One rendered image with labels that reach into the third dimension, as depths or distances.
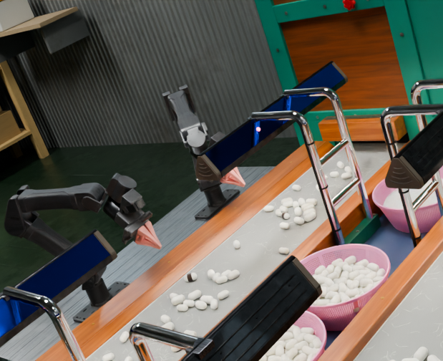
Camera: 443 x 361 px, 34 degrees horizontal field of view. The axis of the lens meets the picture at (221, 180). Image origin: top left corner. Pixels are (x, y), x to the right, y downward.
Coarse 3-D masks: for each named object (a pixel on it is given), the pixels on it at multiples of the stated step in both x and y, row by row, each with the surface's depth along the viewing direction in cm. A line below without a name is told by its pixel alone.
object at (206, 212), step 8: (208, 192) 257; (216, 192) 257; (224, 192) 269; (232, 192) 266; (208, 200) 259; (216, 200) 258; (224, 200) 260; (208, 208) 260; (216, 208) 257; (200, 216) 256; (208, 216) 254
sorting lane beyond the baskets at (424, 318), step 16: (432, 272) 168; (416, 288) 164; (432, 288) 162; (400, 304) 160; (416, 304) 159; (432, 304) 157; (400, 320) 156; (416, 320) 154; (432, 320) 152; (384, 336) 153; (400, 336) 151; (416, 336) 149; (432, 336) 148; (368, 352) 150; (384, 352) 148; (400, 352) 146; (432, 352) 143
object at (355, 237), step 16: (288, 96) 202; (304, 96) 198; (336, 96) 192; (256, 112) 193; (272, 112) 189; (288, 112) 185; (336, 112) 194; (304, 128) 183; (352, 144) 198; (320, 160) 189; (352, 160) 199; (320, 176) 188; (320, 192) 190; (368, 208) 204; (336, 224) 194; (368, 224) 204; (336, 240) 195; (352, 240) 198
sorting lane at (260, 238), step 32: (384, 160) 232; (288, 192) 235; (352, 192) 219; (256, 224) 221; (320, 224) 207; (224, 256) 209; (256, 256) 203; (192, 288) 199; (224, 288) 193; (160, 320) 189; (192, 320) 184; (96, 352) 185; (128, 352) 180; (160, 352) 175
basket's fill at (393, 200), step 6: (426, 186) 207; (396, 192) 211; (414, 192) 206; (420, 192) 205; (390, 198) 209; (396, 198) 208; (414, 198) 205; (432, 198) 200; (384, 204) 208; (390, 204) 206; (396, 204) 204; (426, 204) 198; (432, 210) 196
